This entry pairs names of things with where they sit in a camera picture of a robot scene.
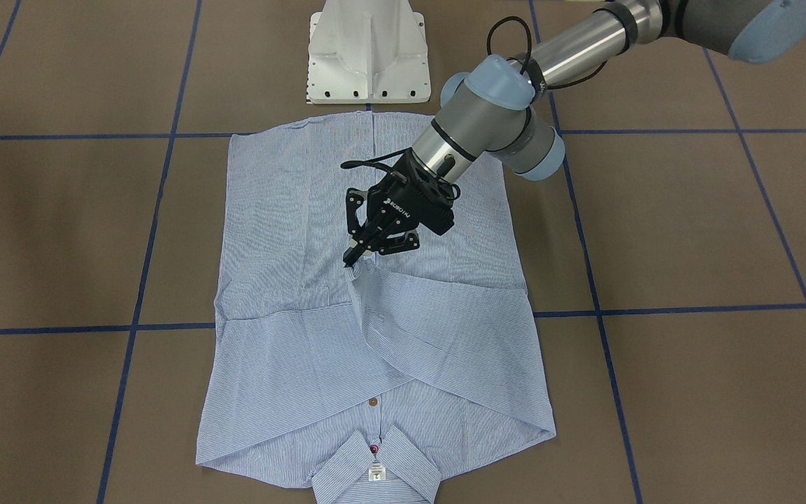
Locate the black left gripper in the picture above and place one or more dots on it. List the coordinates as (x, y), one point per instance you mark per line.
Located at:
(397, 204)

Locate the light blue striped shirt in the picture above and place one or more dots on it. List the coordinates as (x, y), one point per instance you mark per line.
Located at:
(372, 383)

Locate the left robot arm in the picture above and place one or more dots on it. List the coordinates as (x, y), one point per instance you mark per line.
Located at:
(490, 109)

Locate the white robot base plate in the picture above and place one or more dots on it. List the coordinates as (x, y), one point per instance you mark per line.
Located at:
(368, 52)

